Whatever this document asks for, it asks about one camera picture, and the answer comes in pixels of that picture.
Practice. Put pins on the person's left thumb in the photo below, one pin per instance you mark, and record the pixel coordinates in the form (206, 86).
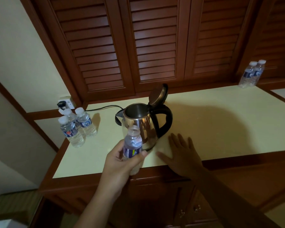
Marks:
(139, 159)

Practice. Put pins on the person's right middle finger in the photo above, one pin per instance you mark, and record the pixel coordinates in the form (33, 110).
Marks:
(182, 141)

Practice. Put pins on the person's right hand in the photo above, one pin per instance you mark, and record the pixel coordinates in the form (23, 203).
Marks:
(185, 161)

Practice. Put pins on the capped clear water bottle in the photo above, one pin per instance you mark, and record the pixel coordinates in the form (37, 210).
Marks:
(70, 115)
(86, 123)
(259, 71)
(245, 75)
(72, 134)

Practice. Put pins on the white wall socket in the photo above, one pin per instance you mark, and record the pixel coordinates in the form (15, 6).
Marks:
(70, 101)

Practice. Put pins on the brown louvered wooden door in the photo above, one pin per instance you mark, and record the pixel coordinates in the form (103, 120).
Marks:
(216, 45)
(97, 56)
(277, 33)
(156, 45)

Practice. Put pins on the brown wooden counter cabinet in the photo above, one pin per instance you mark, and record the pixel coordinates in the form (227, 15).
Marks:
(156, 192)

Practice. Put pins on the person's right forearm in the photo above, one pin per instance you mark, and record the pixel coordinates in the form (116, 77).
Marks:
(230, 201)

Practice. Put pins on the person's left forearm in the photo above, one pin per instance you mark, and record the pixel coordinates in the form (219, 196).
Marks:
(97, 211)

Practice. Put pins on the person's left hand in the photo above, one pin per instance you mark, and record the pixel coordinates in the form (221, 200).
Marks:
(114, 170)

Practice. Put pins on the stainless steel electric kettle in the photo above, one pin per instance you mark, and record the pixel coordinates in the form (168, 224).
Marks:
(142, 123)

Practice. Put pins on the small metal cabinet knob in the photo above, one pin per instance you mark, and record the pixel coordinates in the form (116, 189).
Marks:
(181, 213)
(196, 208)

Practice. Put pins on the person's right thumb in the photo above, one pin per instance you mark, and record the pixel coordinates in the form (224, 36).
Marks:
(163, 157)

